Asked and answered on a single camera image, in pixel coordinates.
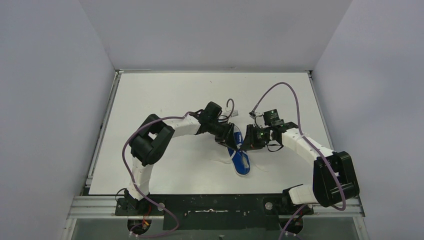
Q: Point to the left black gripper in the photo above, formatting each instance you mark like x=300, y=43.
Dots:
x=228, y=135

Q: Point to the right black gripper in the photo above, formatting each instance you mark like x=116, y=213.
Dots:
x=250, y=142

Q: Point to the blue canvas sneaker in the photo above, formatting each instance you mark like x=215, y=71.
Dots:
x=239, y=158

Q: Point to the white shoelace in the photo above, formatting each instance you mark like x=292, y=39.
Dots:
x=226, y=160

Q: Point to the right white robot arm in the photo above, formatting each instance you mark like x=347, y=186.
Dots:
x=333, y=175

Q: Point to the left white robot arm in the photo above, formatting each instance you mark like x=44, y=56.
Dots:
x=150, y=141

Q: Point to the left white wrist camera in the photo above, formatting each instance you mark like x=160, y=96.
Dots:
x=233, y=114

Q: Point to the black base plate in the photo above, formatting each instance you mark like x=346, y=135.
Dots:
x=269, y=211

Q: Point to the aluminium frame rail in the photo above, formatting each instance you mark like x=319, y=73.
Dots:
x=103, y=207

